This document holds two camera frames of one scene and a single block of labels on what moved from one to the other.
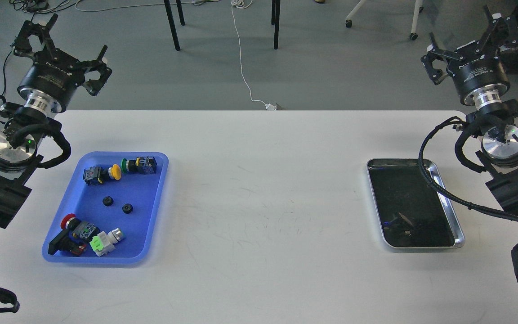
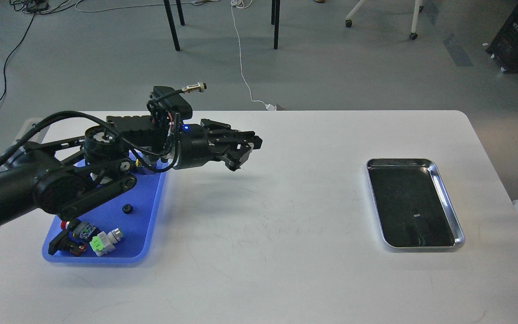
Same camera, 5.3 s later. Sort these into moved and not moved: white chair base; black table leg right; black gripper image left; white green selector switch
Moved: black gripper image left
Not moved: white green selector switch; black table leg right; white chair base
